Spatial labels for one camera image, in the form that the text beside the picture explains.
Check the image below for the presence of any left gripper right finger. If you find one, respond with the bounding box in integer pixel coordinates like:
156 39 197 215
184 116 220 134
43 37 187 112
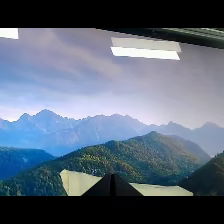
112 173 144 197

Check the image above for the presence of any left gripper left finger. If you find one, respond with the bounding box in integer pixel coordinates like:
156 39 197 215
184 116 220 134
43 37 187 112
81 173 114 197

